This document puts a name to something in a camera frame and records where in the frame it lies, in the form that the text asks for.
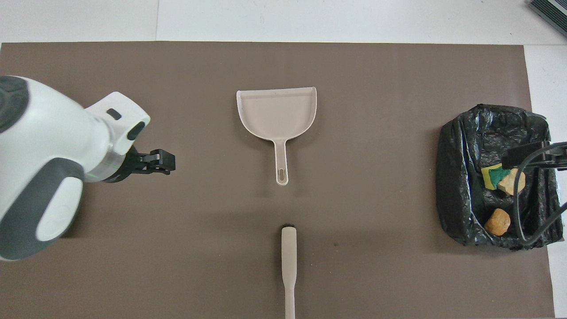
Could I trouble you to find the pale beige foam chunk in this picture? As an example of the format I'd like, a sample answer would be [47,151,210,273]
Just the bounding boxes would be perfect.
[497,168,526,196]

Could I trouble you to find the brown table mat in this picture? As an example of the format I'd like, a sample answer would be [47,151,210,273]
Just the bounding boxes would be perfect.
[0,42,556,319]

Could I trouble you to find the beige plastic dustpan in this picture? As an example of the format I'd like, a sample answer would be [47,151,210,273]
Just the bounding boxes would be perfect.
[236,86,318,187]

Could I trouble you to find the brown oval foam chunk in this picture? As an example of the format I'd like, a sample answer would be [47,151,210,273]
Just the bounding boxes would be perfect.
[484,208,511,237]

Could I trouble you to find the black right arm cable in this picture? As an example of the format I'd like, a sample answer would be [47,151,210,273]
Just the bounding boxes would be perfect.
[513,141,567,243]

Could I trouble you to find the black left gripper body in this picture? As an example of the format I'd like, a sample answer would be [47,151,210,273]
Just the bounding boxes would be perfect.
[103,145,145,183]

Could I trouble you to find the grey ribbed device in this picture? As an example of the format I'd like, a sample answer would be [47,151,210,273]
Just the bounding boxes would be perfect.
[528,0,567,38]

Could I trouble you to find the beige hand brush black bristles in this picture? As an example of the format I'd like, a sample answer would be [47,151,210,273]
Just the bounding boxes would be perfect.
[281,224,297,319]

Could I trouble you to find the black bagged bin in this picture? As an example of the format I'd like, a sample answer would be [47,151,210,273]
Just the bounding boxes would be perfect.
[435,104,565,251]

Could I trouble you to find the curved yellow green sponge wedge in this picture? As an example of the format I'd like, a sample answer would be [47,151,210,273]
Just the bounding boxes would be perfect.
[481,163,511,191]

